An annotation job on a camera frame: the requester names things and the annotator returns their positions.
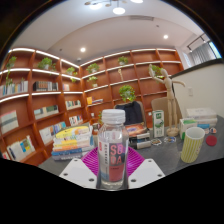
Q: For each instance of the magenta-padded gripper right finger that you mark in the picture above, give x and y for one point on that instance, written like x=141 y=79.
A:
x=146 y=171

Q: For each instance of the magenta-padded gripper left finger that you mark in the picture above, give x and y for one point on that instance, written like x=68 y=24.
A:
x=78 y=171

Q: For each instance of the clear bottle with pink label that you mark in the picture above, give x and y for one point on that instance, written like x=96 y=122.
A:
x=112 y=153

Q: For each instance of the colourful stack of books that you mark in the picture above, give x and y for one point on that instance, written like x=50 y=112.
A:
x=71 y=141

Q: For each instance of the round printed badge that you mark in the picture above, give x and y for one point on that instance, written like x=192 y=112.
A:
x=156 y=141
x=213 y=130
x=170 y=139

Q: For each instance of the green and white carton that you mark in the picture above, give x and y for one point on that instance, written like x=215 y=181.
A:
x=158 y=124

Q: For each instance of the yellow striped white cup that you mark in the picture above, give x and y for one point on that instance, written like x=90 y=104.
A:
x=191 y=146

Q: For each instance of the chair with dark jacket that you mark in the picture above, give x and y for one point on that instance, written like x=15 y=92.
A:
x=133 y=113

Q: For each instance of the small green and white box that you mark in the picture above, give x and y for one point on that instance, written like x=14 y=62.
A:
x=186 y=125

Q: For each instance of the wooden artist mannequin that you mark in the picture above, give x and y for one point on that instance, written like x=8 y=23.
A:
x=170 y=106

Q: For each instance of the flat round red coaster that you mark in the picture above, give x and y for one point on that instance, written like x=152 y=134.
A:
x=211 y=140

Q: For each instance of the orange wooden shelf unit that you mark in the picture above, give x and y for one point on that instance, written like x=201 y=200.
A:
x=40 y=100

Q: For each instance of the recessed round ceiling light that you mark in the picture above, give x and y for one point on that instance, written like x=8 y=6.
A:
x=82 y=49
x=165 y=36

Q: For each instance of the grey window curtain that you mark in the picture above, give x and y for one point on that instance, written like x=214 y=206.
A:
x=203 y=53

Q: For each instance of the black ceiling track light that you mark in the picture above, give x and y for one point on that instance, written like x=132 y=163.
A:
x=196 y=40

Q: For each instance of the ceiling air vent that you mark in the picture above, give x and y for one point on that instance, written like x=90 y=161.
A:
x=141 y=17

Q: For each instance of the multi-bulb ceiling lamp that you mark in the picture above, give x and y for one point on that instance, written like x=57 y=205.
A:
x=118 y=8

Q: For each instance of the white wall switch plate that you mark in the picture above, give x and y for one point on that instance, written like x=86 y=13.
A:
x=190 y=91

